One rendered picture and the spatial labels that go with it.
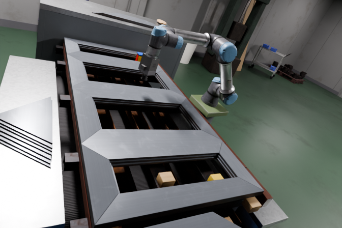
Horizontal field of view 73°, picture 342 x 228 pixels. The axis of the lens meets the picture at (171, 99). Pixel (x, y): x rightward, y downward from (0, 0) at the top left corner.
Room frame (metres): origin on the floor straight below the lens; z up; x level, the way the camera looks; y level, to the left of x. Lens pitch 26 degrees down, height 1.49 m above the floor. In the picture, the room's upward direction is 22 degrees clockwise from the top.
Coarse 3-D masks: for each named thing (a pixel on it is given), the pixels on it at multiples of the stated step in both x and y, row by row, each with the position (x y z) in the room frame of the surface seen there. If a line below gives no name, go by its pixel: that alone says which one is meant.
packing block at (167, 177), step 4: (164, 172) 0.74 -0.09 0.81; (168, 172) 0.75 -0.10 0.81; (160, 176) 0.71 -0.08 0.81; (164, 176) 0.71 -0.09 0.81; (168, 176) 0.72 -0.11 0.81; (172, 176) 0.73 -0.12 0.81; (160, 180) 0.70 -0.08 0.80; (164, 180) 0.69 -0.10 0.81; (168, 180) 0.70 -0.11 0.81; (172, 180) 0.71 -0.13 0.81; (160, 184) 0.69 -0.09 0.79; (164, 184) 0.69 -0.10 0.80; (168, 184) 0.70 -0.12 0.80; (172, 184) 0.71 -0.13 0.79
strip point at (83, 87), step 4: (76, 84) 1.08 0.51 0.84; (80, 84) 1.10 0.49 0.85; (84, 84) 1.11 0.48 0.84; (88, 84) 1.13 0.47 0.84; (76, 88) 1.05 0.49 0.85; (80, 88) 1.06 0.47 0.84; (84, 88) 1.08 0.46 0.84; (88, 88) 1.09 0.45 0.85; (84, 92) 1.04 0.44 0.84; (88, 92) 1.05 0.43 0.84
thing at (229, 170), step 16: (96, 48) 1.74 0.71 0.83; (96, 64) 1.44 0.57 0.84; (160, 80) 1.61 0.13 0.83; (96, 112) 0.92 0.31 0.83; (80, 144) 0.69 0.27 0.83; (112, 160) 0.67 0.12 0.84; (128, 160) 0.70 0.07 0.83; (144, 160) 0.74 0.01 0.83; (160, 160) 0.78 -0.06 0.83; (176, 160) 0.82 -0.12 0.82; (192, 160) 0.87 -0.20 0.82; (224, 160) 0.94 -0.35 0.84; (256, 192) 0.80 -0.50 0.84; (192, 208) 0.61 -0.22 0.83; (112, 224) 0.44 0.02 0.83
